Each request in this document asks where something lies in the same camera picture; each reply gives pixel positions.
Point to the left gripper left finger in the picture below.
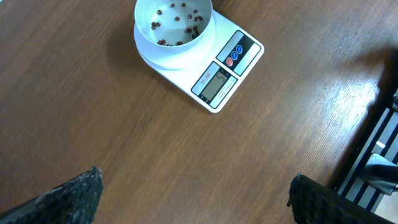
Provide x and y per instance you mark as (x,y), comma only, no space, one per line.
(72,202)

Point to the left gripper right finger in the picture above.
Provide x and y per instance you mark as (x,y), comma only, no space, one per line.
(312,203)

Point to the white digital kitchen scale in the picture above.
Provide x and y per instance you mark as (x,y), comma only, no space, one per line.
(212,70)

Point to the red beans in bowl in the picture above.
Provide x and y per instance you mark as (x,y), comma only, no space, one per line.
(174,23)

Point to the white round bowl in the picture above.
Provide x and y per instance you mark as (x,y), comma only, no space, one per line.
(141,18)

